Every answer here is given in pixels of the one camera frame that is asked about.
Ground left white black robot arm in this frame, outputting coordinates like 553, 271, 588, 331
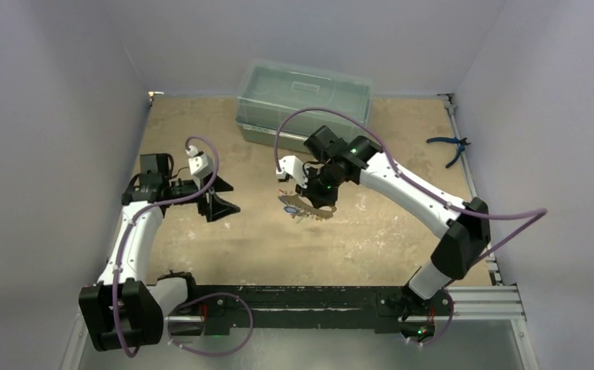
79, 146, 240, 356

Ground aluminium frame rail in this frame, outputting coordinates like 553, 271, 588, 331
164, 286, 523, 320

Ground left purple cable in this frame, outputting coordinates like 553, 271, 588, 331
112, 136, 255, 358

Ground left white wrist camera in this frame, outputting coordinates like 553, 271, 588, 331
186, 145, 214, 180

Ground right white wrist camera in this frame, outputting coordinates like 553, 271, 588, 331
275, 156, 307, 188

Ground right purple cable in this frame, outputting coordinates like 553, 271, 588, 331
274, 107, 549, 348

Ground clear green plastic storage box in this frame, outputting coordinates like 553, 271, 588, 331
235, 59, 373, 146

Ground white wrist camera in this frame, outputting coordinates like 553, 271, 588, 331
186, 145, 214, 180
275, 156, 307, 188

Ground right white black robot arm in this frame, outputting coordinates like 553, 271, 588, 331
276, 126, 491, 318

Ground blue handled pliers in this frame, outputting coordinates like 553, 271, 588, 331
426, 136, 472, 170

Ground purple cable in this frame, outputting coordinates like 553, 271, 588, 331
112, 136, 255, 358
274, 107, 549, 348

